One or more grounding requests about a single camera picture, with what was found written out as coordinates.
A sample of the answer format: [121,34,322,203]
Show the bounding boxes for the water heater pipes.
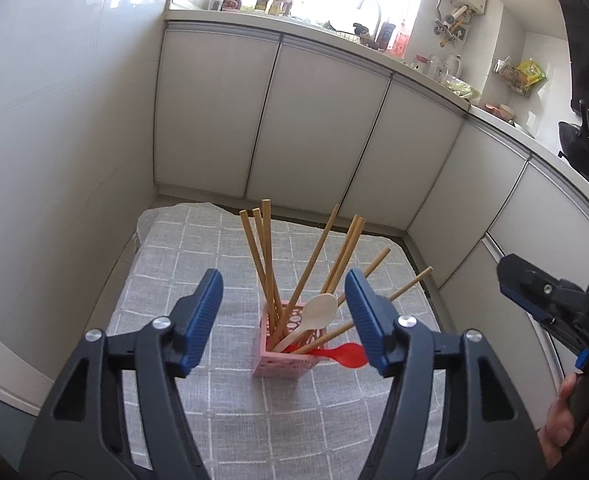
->
[434,5,473,49]

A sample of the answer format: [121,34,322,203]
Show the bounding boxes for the grey checked tablecloth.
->
[109,201,450,480]

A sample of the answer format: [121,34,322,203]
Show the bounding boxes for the pink perforated utensil holder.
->
[253,300,333,379]

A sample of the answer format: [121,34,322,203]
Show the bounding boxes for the pile of wooden chopsticks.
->
[239,199,433,356]

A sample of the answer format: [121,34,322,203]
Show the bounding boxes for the clear plastic jug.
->
[441,54,464,84]

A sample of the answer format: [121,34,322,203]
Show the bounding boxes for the pink bowl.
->
[484,102,515,121]

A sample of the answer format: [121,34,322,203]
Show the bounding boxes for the person's right hand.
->
[539,373,576,469]

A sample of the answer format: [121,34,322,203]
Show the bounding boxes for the black wok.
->
[557,100,589,187]

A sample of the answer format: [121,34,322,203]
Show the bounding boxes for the yellow snack bag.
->
[494,56,548,97]

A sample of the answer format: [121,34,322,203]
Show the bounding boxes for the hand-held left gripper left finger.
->
[22,268,224,480]

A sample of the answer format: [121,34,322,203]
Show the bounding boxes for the pink detergent bottle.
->
[389,19,411,57]

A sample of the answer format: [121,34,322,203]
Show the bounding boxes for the white kitchen cabinet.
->
[152,20,589,386]

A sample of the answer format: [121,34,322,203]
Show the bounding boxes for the green leafy vegetables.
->
[444,76,480,101]

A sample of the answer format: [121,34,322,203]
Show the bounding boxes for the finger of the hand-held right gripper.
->
[497,254,583,331]

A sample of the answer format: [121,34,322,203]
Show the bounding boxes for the white plastic spoon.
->
[274,293,338,354]

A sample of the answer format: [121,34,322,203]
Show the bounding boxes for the red plastic spoon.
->
[307,342,370,370]

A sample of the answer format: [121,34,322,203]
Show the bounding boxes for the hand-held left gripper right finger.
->
[344,267,545,480]

